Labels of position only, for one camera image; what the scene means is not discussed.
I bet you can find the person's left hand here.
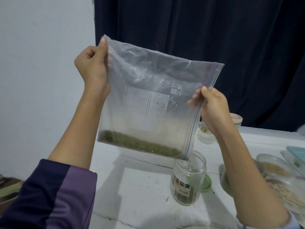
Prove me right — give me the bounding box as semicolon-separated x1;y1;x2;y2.
74;37;111;101

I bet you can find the person's right hand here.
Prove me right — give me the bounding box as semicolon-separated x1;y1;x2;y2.
188;86;234;137

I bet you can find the transparent jar blue lid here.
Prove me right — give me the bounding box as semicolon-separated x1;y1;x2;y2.
197;121;217;144

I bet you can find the transparent jar pink lid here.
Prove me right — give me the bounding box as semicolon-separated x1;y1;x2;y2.
230;113;243;131

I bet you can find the clear bag with green beans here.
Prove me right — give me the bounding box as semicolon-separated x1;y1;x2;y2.
97;35;225;159

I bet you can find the green round lid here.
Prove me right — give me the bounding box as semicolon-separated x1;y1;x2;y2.
200;174;212;193

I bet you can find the transparent jar green lid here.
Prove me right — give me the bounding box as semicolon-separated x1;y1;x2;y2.
170;150;207;206

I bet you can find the pile of yellow soybeans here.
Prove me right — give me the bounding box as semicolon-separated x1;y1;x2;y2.
261;162;288;177

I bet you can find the pile of green beans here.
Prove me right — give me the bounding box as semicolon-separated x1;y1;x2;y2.
98;129;234;204

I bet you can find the person's right forearm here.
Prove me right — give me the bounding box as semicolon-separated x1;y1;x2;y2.
214;126;303;229

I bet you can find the person's left forearm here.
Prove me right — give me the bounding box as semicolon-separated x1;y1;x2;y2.
0;93;109;229

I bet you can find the dark navy curtain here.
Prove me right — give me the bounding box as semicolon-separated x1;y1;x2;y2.
94;0;305;133

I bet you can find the teal lidded plastic container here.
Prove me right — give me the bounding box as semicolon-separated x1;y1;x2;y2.
286;146;305;176

